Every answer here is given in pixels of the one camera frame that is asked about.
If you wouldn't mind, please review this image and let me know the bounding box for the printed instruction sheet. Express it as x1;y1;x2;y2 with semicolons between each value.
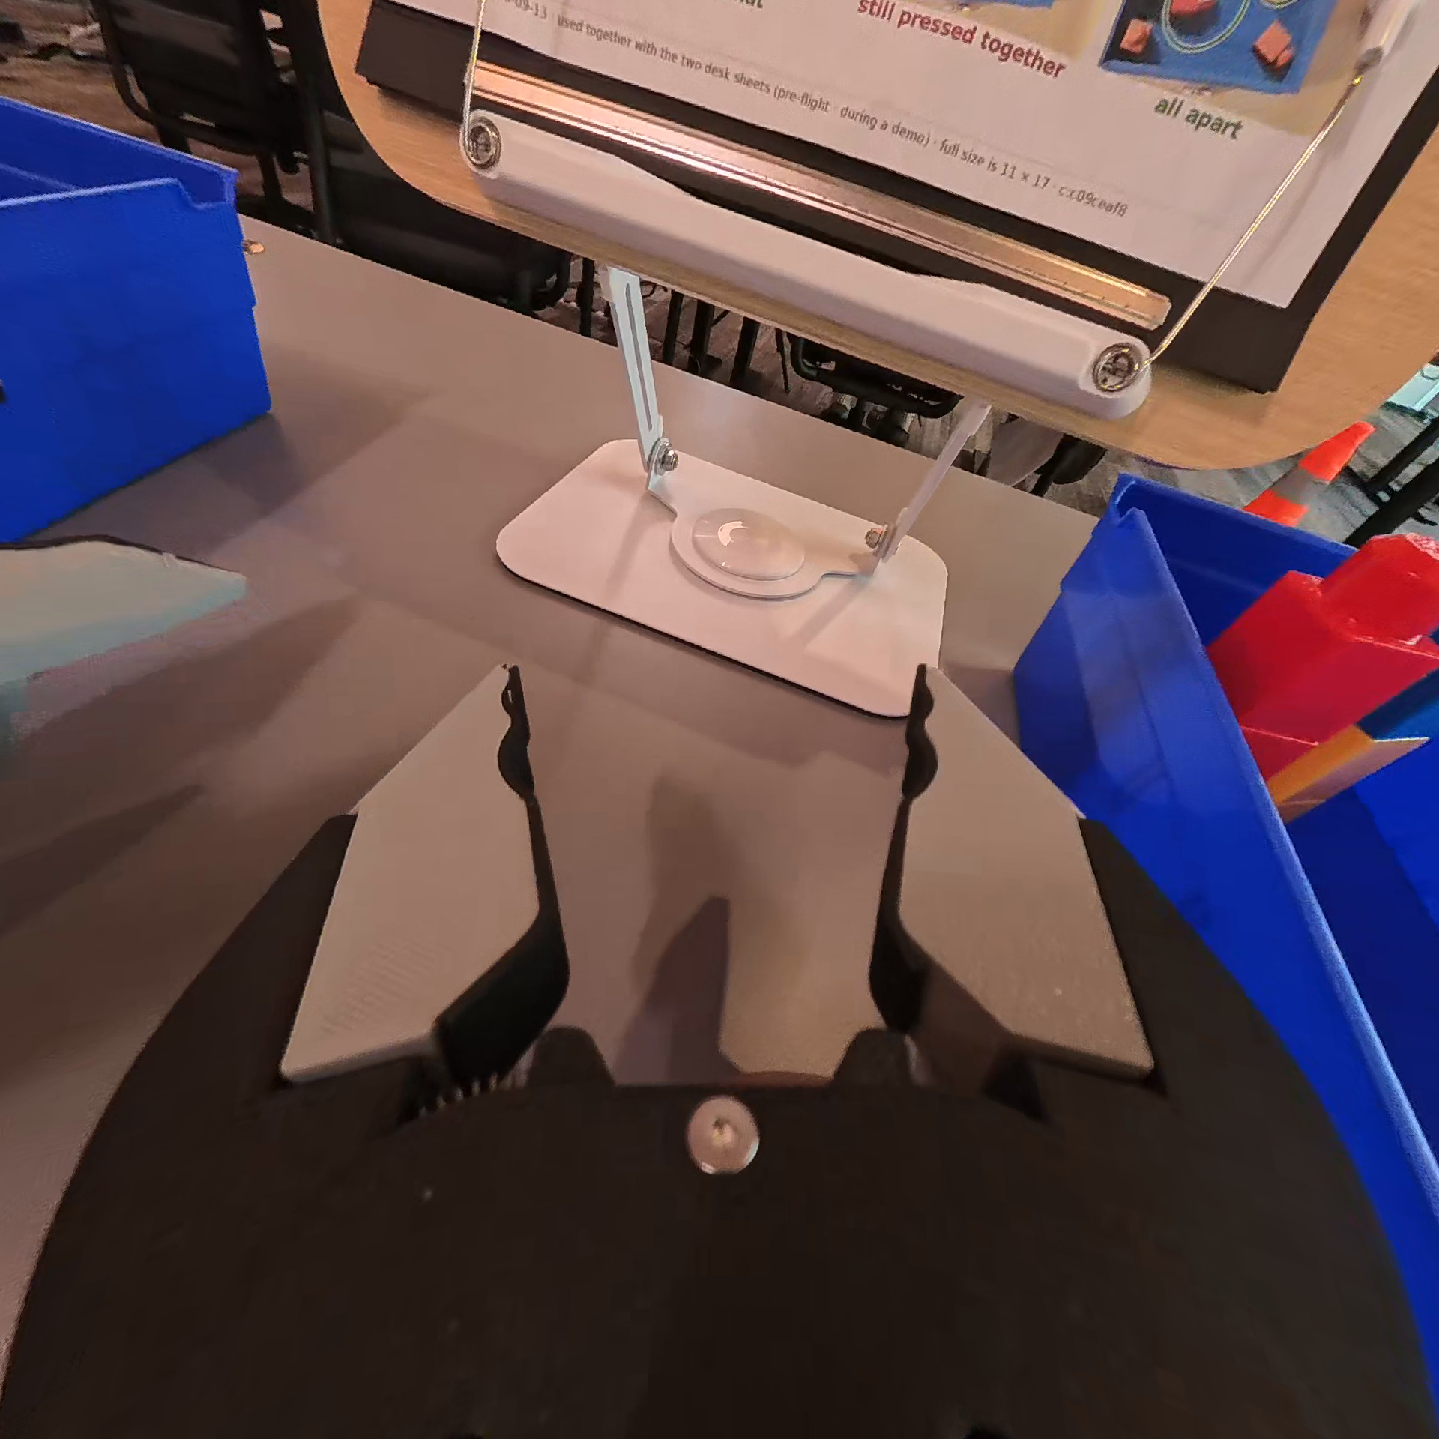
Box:
484;0;1439;305

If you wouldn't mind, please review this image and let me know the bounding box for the blue plastic bin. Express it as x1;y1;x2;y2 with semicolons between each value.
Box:
1013;472;1439;1439
0;96;275;543

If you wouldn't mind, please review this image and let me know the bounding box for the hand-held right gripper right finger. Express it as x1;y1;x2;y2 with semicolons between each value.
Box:
869;663;1157;1081

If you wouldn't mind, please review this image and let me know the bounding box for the red mega block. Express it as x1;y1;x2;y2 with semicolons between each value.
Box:
1238;724;1328;779
1208;532;1439;748

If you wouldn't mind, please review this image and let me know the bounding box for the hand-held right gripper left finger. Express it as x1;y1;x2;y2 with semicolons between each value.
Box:
280;663;571;1086

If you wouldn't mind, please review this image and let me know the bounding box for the black office chair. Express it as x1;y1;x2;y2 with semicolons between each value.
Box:
90;0;587;318

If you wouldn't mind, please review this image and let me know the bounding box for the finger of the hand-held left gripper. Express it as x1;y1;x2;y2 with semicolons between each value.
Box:
0;538;249;743

